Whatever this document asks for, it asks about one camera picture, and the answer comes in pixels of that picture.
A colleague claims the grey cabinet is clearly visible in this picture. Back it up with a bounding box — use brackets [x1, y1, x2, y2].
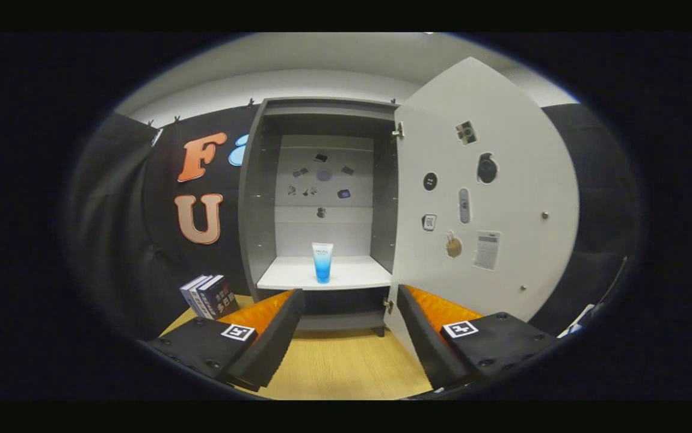
[238, 97, 400, 337]

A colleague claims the white side table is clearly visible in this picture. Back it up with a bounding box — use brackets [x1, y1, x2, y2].
[557, 304, 599, 337]

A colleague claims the blue gradient tube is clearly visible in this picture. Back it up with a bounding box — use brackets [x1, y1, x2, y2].
[312, 242, 334, 284]

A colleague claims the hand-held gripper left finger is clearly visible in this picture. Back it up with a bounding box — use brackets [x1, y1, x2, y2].
[146, 289, 306, 392]

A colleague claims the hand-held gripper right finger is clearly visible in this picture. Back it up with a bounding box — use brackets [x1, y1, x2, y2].
[397, 284, 558, 390]

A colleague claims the beige cabinet door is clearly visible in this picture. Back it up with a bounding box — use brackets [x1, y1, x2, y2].
[384, 57, 580, 361]

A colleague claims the black backdrop cloth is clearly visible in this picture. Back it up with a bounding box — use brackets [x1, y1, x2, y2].
[66, 102, 641, 340]

